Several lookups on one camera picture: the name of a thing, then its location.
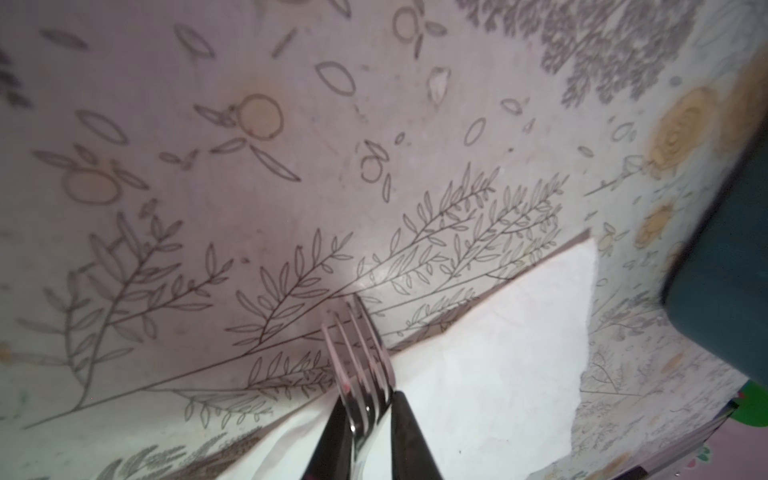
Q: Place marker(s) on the white paper napkin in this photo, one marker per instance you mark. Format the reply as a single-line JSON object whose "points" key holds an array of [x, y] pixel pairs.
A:
{"points": [[495, 395]]}

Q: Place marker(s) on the silver metal fork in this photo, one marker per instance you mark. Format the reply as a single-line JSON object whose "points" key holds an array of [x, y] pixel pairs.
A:
{"points": [[365, 379]]}

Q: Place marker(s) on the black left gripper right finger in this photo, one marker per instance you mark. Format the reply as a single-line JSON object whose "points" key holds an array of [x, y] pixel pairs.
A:
{"points": [[410, 455]]}

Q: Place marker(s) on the teal plastic utensil tray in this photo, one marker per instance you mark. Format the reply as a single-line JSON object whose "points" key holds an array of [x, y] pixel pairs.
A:
{"points": [[717, 293]]}

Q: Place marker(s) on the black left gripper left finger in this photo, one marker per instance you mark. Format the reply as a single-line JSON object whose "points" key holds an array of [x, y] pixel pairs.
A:
{"points": [[331, 459]]}

